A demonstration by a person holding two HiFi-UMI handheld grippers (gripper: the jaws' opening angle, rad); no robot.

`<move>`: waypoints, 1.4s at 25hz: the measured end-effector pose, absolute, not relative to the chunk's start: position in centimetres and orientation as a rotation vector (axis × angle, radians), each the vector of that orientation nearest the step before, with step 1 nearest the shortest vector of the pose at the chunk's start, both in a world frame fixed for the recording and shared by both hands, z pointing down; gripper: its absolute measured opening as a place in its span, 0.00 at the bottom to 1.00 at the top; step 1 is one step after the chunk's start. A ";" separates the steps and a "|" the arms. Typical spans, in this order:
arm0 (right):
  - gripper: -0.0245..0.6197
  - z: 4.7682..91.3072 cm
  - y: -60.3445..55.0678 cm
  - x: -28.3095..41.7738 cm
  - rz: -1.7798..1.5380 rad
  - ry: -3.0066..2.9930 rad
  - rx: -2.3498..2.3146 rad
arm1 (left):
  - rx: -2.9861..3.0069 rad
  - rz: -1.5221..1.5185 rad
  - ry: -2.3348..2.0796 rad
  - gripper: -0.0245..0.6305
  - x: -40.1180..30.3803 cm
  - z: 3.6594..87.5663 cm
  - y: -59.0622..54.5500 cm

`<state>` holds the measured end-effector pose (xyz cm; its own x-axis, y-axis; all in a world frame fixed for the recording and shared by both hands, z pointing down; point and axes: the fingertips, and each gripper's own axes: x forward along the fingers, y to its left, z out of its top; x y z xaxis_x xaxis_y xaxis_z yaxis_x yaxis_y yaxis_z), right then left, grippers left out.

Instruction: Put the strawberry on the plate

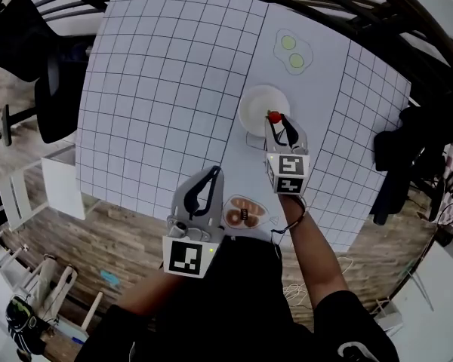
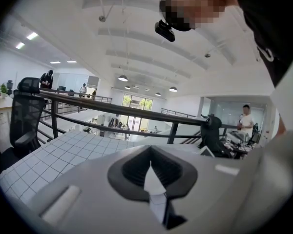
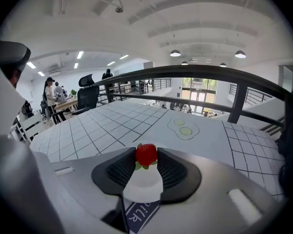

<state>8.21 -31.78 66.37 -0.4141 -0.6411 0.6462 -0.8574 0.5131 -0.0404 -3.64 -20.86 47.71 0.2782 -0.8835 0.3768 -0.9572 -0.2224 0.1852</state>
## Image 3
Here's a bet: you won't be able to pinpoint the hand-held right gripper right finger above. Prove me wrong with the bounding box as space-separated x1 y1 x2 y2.
157 147 202 203

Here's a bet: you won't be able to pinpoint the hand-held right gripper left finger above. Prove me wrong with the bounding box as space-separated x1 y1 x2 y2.
91 147 137 196

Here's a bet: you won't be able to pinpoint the red strawberry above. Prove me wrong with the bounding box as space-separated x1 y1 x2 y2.
134 143 159 171

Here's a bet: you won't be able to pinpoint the white grid print mat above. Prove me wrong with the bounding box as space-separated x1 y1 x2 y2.
29 100 287 203

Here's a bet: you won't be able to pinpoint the blue carton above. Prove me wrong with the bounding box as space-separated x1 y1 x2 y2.
123 200 161 234

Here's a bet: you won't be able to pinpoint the black office chair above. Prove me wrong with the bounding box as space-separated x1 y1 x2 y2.
71 74 100 116

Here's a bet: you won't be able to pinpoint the glass entrance doors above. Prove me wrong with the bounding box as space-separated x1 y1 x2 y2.
181 78 218 115

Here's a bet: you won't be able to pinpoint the wooden desk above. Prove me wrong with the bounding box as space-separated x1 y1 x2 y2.
54 97 79 113

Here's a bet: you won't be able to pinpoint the white slatted chair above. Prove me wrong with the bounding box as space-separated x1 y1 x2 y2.
19 113 46 142

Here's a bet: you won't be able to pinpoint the black metal railing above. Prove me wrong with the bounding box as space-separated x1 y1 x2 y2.
93 64 292 132

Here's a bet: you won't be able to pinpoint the group of ceiling light strips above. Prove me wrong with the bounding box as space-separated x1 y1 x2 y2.
26 50 129 77

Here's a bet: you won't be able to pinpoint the white head-worn headset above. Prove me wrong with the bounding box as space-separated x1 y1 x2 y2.
0 40 32 72

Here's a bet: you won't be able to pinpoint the grey ceiling pipe fixture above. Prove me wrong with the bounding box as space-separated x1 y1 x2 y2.
115 0 125 14

